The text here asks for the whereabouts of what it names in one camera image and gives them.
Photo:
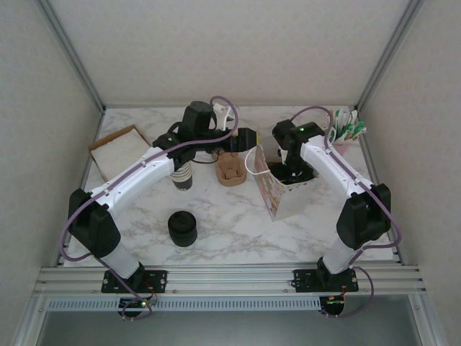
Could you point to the small black controller board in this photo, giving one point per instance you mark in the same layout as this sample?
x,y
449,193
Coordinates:
x,y
135,304
335,306

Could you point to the brown cardboard napkin tray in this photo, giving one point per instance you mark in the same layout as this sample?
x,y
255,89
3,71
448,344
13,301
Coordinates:
x,y
111,136

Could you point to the aluminium frame post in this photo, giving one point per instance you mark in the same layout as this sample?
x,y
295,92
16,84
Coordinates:
x,y
389,54
73,54

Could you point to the green white paper stick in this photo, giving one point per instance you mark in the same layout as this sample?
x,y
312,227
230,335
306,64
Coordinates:
x,y
361,127
339,115
355,116

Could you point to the stack of black lids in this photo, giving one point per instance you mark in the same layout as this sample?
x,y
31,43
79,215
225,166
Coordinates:
x,y
183,229

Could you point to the aluminium mounting rail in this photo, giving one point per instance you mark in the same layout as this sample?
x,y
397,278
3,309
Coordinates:
x,y
230,281

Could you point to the white paper takeout bag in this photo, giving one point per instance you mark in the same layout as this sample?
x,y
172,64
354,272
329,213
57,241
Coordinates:
x,y
288,202

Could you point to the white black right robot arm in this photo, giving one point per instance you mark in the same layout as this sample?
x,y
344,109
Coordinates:
x,y
331,162

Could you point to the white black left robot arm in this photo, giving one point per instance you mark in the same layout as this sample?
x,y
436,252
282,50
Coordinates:
x,y
144,173

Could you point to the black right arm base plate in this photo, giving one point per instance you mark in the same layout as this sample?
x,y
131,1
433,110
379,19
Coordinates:
x,y
304,281

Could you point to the stack of paper cups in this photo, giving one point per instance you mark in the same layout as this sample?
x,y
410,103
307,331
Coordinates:
x,y
182,180

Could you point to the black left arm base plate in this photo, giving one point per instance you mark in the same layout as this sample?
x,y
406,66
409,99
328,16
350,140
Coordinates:
x,y
158,279

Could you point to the brown pulp cup carrier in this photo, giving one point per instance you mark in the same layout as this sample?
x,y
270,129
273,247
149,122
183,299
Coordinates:
x,y
232,173

